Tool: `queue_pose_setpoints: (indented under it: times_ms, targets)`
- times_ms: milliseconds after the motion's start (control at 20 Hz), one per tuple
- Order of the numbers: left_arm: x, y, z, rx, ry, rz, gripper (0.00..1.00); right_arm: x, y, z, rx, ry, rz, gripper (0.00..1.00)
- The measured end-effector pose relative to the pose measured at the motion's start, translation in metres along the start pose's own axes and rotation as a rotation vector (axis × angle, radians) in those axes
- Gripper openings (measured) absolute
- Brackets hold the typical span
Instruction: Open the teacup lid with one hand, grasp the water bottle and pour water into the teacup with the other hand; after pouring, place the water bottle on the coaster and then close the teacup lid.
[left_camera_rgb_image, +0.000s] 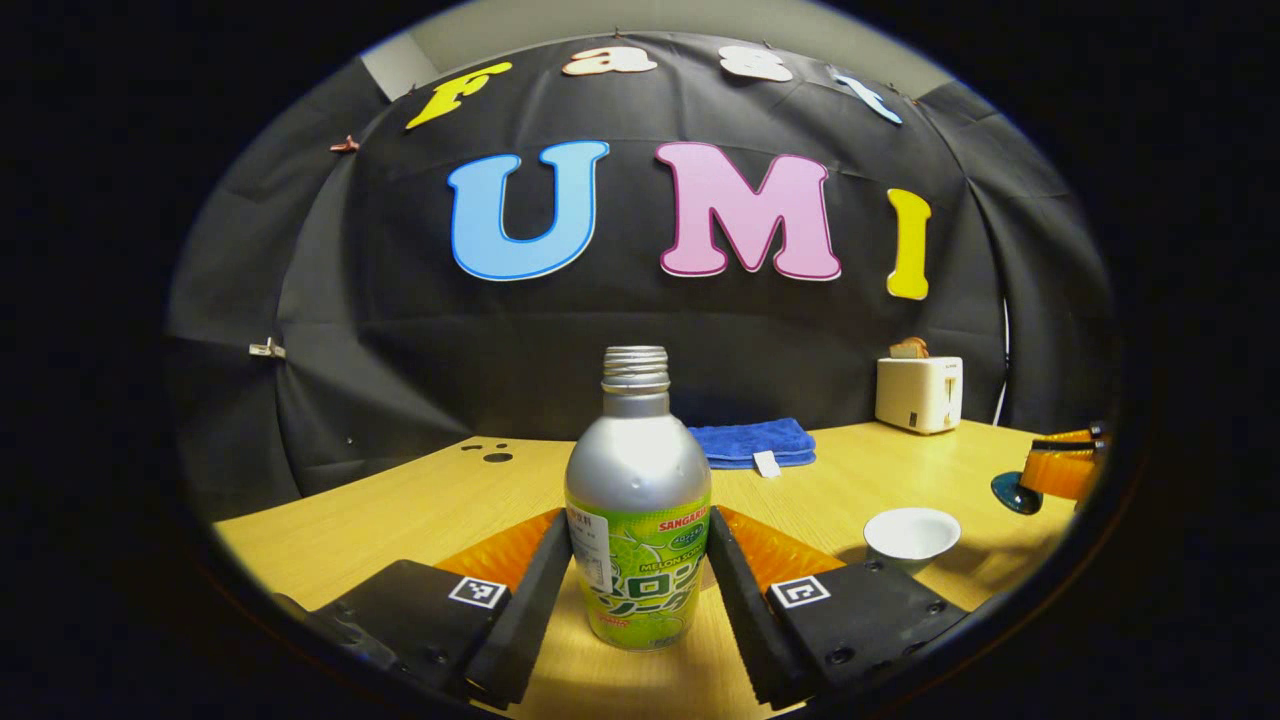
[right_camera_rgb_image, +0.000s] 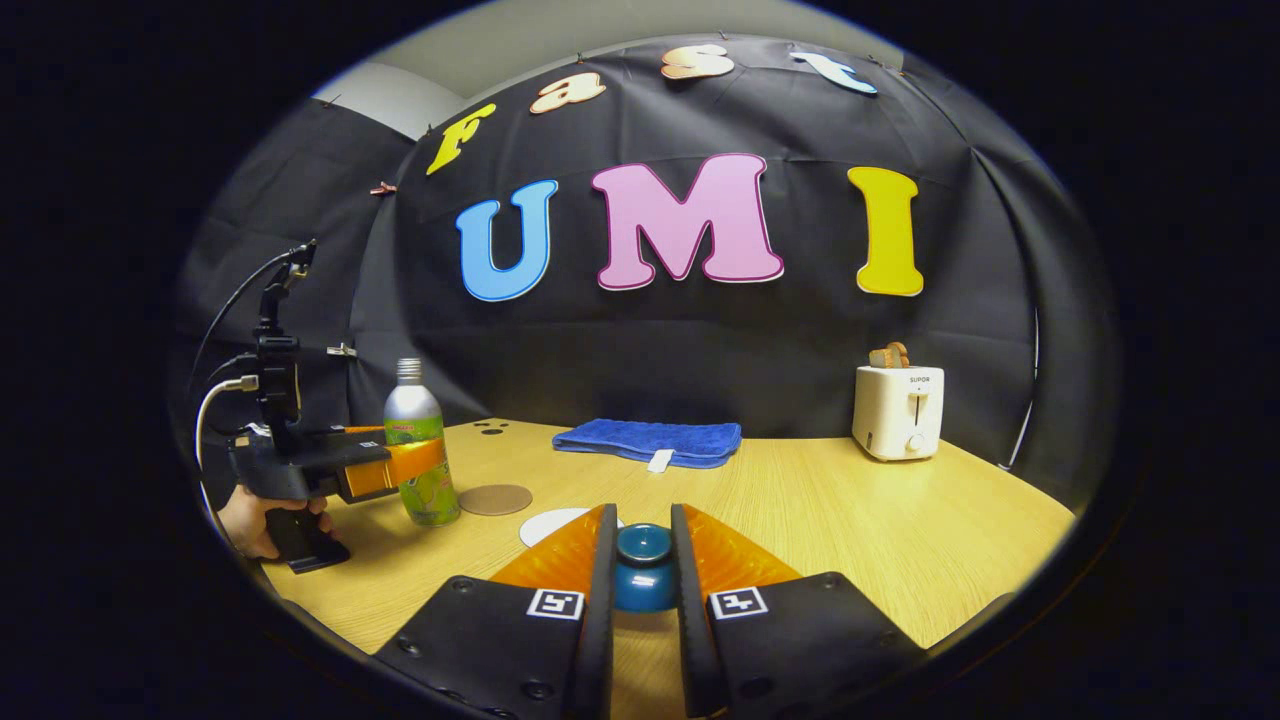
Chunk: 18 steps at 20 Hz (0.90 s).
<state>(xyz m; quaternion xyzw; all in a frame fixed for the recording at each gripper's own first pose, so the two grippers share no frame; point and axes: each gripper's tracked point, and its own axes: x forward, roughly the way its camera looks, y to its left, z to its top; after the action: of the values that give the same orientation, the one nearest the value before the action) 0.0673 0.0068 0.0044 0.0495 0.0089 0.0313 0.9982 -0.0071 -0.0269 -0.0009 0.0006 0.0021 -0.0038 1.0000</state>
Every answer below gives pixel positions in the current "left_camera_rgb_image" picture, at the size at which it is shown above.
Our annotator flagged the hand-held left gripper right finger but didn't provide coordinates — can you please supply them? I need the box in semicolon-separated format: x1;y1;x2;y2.
705;505;971;711

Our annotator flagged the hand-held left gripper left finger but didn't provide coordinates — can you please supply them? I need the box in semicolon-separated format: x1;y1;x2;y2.
275;508;576;711

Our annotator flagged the white teacup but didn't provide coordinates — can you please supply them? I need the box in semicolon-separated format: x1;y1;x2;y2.
863;507;962;576

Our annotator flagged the silver green label water bottle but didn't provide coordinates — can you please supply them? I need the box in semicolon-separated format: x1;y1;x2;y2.
564;346;713;652

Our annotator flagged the white toaster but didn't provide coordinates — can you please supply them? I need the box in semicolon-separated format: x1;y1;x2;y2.
875;356;965;435

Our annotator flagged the folded blue towel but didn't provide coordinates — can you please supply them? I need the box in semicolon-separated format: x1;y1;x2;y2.
687;417;817;479

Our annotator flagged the black backdrop cloth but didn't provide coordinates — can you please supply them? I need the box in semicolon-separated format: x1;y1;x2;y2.
165;35;1116;521

